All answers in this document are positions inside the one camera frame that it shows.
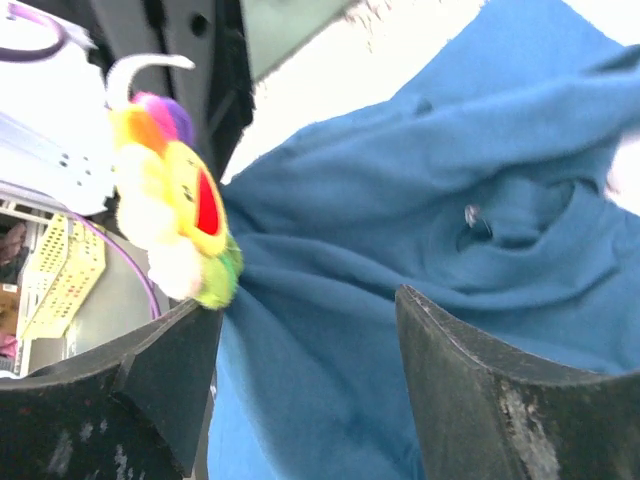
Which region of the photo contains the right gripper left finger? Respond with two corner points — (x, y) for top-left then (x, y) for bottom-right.
(1, 301), (223, 479)

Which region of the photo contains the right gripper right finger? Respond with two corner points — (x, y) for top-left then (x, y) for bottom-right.
(396, 286), (639, 480)

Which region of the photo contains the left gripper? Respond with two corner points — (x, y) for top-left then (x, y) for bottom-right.
(29, 0), (256, 176)

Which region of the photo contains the colourful plush flower brooch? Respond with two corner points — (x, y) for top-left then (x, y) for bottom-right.
(106, 54), (244, 310)

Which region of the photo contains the blue t-shirt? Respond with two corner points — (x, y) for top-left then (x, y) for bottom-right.
(208, 1), (639, 479)

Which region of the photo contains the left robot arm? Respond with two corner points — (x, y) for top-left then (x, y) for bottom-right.
(1, 1), (254, 216)

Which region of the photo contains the clear plastic storage box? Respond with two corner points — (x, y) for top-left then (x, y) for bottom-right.
(241, 1), (359, 83)

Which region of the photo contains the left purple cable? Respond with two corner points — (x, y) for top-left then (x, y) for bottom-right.
(0, 2), (162, 321)

